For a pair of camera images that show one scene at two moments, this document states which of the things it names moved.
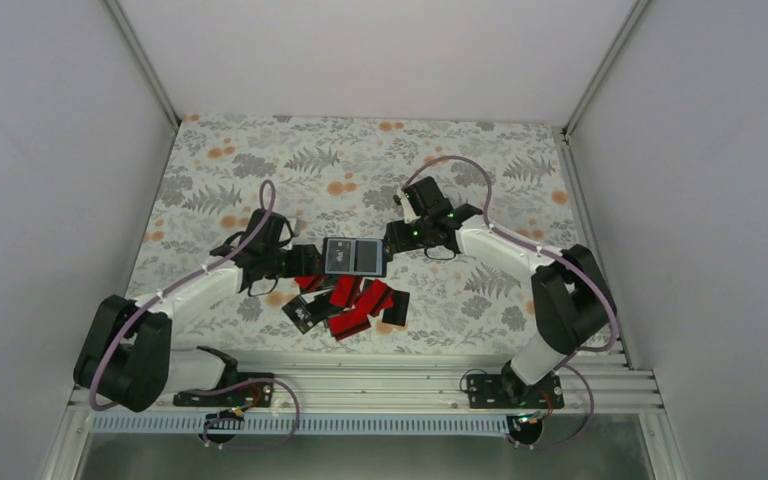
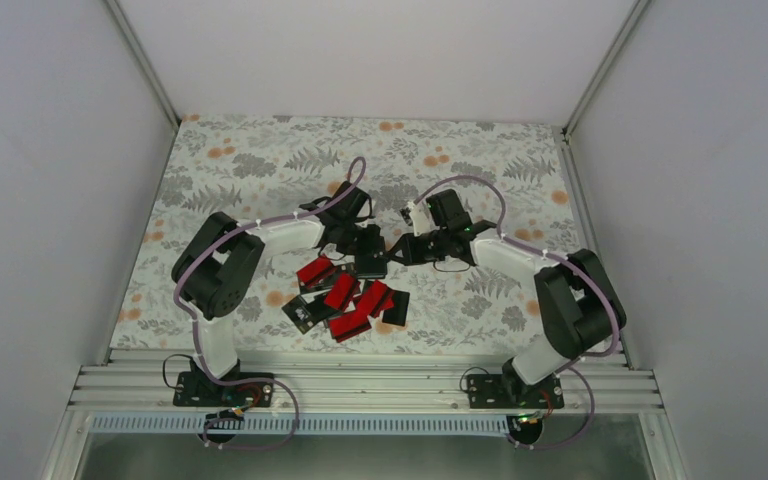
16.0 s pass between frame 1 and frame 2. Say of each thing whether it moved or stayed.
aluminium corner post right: stayed
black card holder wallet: moved
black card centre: stayed
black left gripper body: moved
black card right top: stayed
